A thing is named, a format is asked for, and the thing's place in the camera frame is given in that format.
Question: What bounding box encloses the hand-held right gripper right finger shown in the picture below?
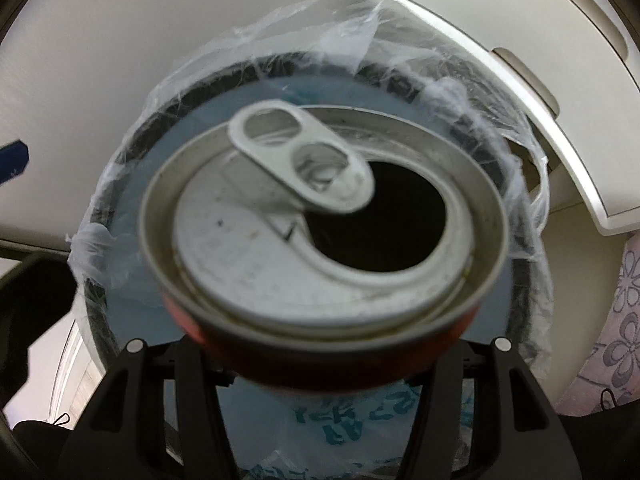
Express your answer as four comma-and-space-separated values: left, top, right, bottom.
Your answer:
400, 337, 583, 480

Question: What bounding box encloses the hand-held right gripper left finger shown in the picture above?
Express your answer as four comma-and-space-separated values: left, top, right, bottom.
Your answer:
60, 335, 238, 480

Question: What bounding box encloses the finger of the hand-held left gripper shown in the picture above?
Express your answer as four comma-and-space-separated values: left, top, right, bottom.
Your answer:
0, 139, 29, 182
0, 252, 77, 411

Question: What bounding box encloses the trash bin with plastic liner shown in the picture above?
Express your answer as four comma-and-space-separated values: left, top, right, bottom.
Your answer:
65, 0, 556, 480

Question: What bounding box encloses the red drink can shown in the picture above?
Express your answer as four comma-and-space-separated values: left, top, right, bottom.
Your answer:
139, 100, 510, 392

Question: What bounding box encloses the white baseboard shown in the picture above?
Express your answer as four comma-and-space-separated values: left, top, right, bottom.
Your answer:
25, 310, 108, 426

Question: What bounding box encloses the dark cloth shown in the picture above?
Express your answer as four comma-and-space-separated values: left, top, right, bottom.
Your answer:
0, 417, 76, 480
552, 407, 640, 480

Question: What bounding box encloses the pink floral bed sheet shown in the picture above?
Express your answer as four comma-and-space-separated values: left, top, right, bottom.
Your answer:
555, 250, 640, 416

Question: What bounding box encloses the white nightstand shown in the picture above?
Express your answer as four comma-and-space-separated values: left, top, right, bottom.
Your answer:
370, 0, 640, 235

